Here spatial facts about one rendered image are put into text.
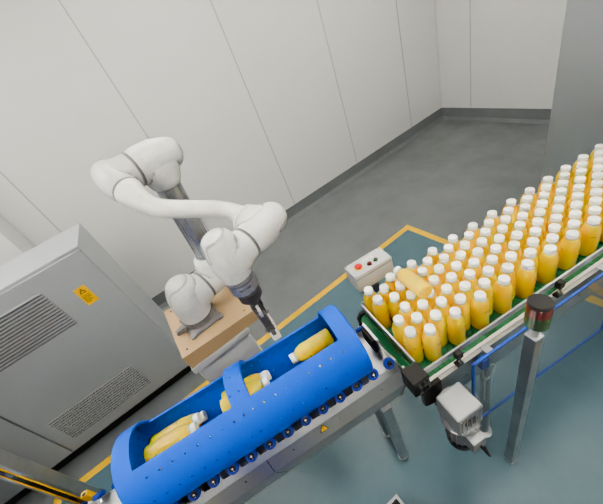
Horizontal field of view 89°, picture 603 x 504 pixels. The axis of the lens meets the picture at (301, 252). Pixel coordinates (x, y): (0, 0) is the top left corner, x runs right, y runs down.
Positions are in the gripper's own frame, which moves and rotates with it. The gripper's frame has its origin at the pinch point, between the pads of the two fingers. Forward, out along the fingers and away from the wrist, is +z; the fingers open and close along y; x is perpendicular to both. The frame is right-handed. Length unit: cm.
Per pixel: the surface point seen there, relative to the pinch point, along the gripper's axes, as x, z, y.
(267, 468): -27, 43, 18
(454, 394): 45, 44, 33
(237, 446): -27.5, 18.3, 18.9
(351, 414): 9.0, 44.1, 18.2
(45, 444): -194, 98, -115
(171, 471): -47, 13, 17
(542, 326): 67, 12, 43
